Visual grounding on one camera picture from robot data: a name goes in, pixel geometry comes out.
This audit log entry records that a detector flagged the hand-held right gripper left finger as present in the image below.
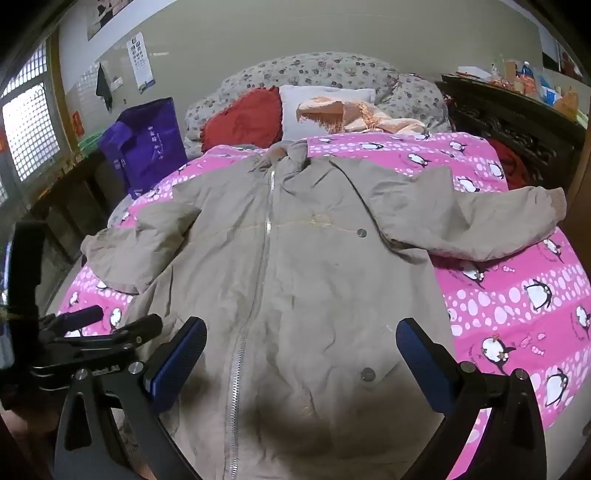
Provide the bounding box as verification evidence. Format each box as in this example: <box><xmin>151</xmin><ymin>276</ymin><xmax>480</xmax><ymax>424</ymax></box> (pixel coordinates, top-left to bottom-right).
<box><xmin>53</xmin><ymin>316</ymin><xmax>208</xmax><ymax>480</ymax></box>

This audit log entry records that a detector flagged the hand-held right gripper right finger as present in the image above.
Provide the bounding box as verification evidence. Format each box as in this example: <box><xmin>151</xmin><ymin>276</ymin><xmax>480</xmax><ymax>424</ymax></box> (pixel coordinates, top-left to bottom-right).
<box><xmin>396</xmin><ymin>318</ymin><xmax>548</xmax><ymax>480</ymax></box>

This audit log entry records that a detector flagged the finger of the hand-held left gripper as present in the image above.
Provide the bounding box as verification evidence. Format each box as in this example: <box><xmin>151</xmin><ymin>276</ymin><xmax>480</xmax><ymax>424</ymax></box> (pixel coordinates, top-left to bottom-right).
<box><xmin>39</xmin><ymin>305</ymin><xmax>105</xmax><ymax>340</ymax></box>
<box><xmin>81</xmin><ymin>314</ymin><xmax>164</xmax><ymax>358</ymax></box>

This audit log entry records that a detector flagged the beige zip jacket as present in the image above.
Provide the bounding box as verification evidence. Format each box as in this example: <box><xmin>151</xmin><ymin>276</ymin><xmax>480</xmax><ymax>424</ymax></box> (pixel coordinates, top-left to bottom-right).
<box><xmin>81</xmin><ymin>141</ymin><xmax>568</xmax><ymax>480</ymax></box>

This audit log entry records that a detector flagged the dark wooden desk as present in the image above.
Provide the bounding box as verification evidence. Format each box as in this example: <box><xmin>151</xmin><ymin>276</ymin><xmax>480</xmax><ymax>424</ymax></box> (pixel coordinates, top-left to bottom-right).
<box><xmin>28</xmin><ymin>148</ymin><xmax>134</xmax><ymax>259</ymax></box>

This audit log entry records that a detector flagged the pink penguin print blanket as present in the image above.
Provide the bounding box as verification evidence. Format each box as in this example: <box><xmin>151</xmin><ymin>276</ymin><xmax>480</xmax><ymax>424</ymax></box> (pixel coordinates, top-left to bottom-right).
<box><xmin>55</xmin><ymin>131</ymin><xmax>591</xmax><ymax>480</ymax></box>

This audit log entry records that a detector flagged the lattice window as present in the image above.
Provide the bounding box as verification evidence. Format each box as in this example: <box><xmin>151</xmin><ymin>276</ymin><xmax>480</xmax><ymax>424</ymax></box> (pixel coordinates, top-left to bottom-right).
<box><xmin>0</xmin><ymin>41</ymin><xmax>63</xmax><ymax>204</ymax></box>

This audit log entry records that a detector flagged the green basket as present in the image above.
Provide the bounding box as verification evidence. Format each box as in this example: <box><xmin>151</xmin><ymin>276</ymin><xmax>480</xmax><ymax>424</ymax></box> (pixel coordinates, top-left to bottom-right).
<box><xmin>78</xmin><ymin>131</ymin><xmax>109</xmax><ymax>153</ymax></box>

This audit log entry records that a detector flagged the purple garment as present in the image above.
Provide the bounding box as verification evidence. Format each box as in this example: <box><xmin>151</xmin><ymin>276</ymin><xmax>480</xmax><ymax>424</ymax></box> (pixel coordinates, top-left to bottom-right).
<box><xmin>98</xmin><ymin>97</ymin><xmax>189</xmax><ymax>200</ymax></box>

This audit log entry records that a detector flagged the dark hanging cloth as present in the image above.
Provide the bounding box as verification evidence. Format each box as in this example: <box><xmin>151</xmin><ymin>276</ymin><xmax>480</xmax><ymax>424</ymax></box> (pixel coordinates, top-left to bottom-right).
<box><xmin>95</xmin><ymin>62</ymin><xmax>114</xmax><ymax>112</ymax></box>

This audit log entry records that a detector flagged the red cloth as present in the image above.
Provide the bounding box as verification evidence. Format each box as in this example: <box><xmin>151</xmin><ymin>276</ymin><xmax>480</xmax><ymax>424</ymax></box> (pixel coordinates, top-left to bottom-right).
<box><xmin>489</xmin><ymin>138</ymin><xmax>532</xmax><ymax>190</ymax></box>

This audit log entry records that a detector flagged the brown wooden board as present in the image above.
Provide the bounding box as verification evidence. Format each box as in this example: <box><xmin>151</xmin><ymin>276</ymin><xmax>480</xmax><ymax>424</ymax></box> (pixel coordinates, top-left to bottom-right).
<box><xmin>566</xmin><ymin>152</ymin><xmax>591</xmax><ymax>241</ymax></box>

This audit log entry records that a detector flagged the red garment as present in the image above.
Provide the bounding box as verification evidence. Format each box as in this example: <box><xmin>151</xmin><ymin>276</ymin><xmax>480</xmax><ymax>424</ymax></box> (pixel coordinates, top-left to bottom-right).
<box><xmin>201</xmin><ymin>87</ymin><xmax>283</xmax><ymax>151</ymax></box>

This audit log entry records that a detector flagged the peach fringed scarf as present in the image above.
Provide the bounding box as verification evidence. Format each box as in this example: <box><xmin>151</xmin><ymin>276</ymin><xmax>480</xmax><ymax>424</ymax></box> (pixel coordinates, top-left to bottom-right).
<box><xmin>295</xmin><ymin>97</ymin><xmax>432</xmax><ymax>137</ymax></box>

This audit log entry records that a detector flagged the white pillow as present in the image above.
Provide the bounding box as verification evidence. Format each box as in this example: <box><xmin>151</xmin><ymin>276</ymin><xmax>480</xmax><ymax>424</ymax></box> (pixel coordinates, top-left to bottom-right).
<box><xmin>278</xmin><ymin>84</ymin><xmax>377</xmax><ymax>141</ymax></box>

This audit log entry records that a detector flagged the white wall calendar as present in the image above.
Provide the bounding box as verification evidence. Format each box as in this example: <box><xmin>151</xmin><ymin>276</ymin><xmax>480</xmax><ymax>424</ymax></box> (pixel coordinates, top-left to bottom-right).
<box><xmin>126</xmin><ymin>31</ymin><xmax>156</xmax><ymax>94</ymax></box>

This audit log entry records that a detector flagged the wall poster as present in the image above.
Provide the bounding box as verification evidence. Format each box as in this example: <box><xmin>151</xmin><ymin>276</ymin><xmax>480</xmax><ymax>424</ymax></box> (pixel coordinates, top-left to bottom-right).
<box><xmin>87</xmin><ymin>0</ymin><xmax>134</xmax><ymax>41</ymax></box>

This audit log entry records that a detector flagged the red wall picture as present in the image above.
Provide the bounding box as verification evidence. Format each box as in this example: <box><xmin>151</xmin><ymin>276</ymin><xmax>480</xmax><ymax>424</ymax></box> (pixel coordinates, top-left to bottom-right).
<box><xmin>556</xmin><ymin>41</ymin><xmax>585</xmax><ymax>79</ymax></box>

